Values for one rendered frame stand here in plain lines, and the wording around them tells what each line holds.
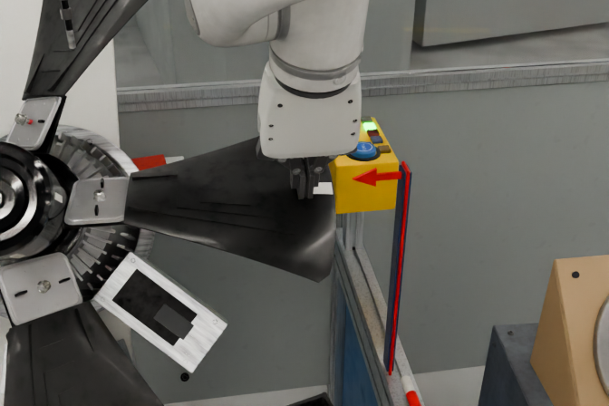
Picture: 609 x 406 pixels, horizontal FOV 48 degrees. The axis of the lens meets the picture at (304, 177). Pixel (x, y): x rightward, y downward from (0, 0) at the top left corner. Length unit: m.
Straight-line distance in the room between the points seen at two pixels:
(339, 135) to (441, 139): 0.99
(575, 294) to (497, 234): 1.03
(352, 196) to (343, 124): 0.41
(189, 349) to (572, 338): 0.44
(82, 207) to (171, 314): 0.18
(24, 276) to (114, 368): 0.14
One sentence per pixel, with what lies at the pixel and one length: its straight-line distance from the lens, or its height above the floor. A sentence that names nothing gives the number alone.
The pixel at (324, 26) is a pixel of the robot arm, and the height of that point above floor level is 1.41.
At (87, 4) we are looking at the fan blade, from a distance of 0.84.
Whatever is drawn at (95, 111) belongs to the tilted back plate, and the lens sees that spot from 1.04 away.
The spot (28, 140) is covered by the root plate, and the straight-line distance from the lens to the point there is 0.80.
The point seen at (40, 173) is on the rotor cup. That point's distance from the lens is 0.74.
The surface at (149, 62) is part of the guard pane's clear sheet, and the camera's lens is 1.49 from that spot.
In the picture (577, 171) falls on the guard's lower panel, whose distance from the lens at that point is 1.87.
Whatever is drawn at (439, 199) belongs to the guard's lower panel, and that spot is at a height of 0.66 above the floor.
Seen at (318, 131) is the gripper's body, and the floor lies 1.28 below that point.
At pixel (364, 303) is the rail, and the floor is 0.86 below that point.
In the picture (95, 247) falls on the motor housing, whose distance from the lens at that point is 0.88.
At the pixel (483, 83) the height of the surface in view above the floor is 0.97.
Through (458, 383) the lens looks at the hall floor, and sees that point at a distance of 2.20.
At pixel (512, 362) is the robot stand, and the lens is 0.96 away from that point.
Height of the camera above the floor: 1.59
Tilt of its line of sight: 31 degrees down
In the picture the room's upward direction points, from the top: straight up
